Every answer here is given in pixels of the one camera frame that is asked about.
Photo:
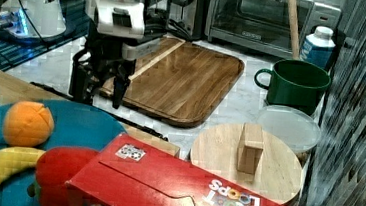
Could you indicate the wooden cutting board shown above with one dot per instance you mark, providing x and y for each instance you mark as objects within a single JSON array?
[{"x": 181, "y": 83}]

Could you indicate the ceramic jar with wooden lid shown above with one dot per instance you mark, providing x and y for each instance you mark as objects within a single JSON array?
[{"x": 249, "y": 156}]

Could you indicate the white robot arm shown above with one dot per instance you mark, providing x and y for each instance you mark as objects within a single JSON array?
[{"x": 119, "y": 33}]

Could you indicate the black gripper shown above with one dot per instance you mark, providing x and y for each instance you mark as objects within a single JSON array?
[{"x": 99, "y": 60}]

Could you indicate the blue white milk carton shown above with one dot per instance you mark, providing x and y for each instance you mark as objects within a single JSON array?
[{"x": 318, "y": 47}]

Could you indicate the teal blue plate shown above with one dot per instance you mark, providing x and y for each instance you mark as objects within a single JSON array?
[{"x": 76, "y": 125}]

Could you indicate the orange toy fruit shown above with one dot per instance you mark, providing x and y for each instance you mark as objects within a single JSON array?
[{"x": 27, "y": 124}]

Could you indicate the red toy apple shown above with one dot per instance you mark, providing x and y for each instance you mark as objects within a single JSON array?
[{"x": 53, "y": 169}]

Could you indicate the wooden rolling pin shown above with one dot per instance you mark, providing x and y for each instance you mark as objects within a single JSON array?
[{"x": 293, "y": 19}]

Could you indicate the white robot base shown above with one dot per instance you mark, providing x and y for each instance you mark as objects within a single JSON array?
[{"x": 35, "y": 20}]

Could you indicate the green enamel mug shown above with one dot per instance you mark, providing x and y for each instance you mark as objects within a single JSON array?
[{"x": 294, "y": 83}]

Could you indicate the glass jar with clear lid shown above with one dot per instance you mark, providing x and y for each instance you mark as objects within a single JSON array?
[{"x": 293, "y": 127}]

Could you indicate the silver toaster oven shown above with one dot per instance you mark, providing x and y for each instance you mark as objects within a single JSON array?
[{"x": 263, "y": 25}]

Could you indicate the red Froot Loops cereal box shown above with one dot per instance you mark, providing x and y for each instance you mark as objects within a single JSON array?
[{"x": 128, "y": 172}]

